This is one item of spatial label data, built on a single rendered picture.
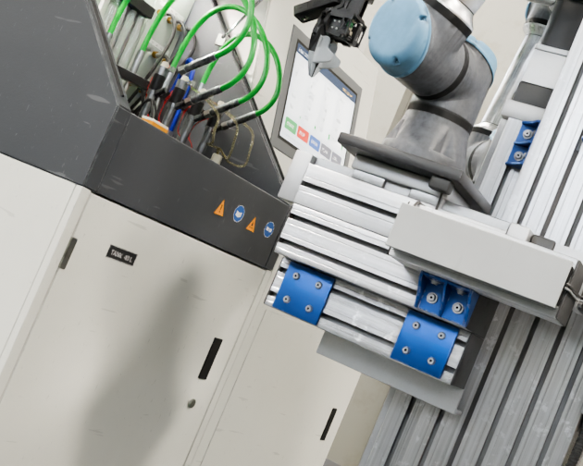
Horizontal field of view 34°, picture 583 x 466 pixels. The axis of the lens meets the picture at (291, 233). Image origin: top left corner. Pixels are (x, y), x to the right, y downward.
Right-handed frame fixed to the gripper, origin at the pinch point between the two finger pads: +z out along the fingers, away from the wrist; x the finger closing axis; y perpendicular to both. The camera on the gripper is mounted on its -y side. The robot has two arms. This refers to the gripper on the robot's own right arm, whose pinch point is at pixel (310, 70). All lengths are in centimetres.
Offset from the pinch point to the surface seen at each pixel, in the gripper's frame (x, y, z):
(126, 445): -4, -3, 90
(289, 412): 59, -3, 77
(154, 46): 11, -57, 1
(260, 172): 19.1, -14.9, 22.6
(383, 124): 243, -113, -50
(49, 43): -47, -26, 21
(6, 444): -38, -3, 92
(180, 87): -5.0, -28.1, 12.9
